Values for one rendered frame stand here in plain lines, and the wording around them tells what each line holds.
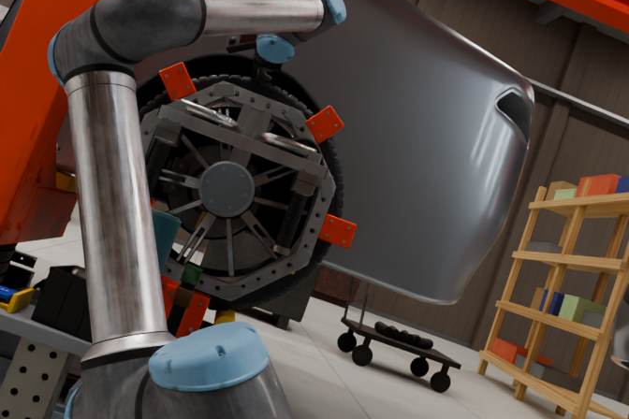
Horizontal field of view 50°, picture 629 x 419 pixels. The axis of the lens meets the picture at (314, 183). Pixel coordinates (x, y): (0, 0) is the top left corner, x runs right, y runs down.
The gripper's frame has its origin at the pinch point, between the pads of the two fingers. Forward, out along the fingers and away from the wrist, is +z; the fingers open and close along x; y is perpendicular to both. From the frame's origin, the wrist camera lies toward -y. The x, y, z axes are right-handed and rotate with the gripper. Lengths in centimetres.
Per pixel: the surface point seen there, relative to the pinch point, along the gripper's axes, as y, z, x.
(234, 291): 8, 14, -60
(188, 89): -15.5, -9.4, -16.8
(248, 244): 24, 382, 133
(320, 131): 21.1, -8.2, -19.3
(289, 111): 11.8, -9.9, -16.6
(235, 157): 0.5, -2.0, -29.6
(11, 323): -35, -13, -87
